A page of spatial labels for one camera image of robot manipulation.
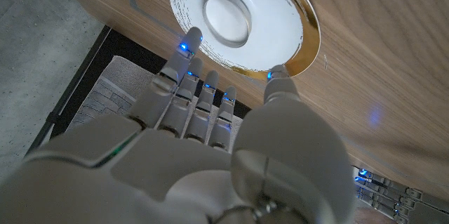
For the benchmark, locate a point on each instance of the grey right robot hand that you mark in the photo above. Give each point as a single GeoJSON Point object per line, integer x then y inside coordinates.
{"type": "Point", "coordinates": [168, 168]}

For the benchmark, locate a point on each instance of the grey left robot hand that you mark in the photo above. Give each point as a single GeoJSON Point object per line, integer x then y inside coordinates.
{"type": "Point", "coordinates": [421, 206]}

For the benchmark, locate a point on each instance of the white paper plate gold rim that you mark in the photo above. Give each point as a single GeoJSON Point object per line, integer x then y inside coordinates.
{"type": "Point", "coordinates": [277, 24]}

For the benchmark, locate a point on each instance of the printed room scene backdrop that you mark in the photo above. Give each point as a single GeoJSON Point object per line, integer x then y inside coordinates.
{"type": "Point", "coordinates": [112, 90]}

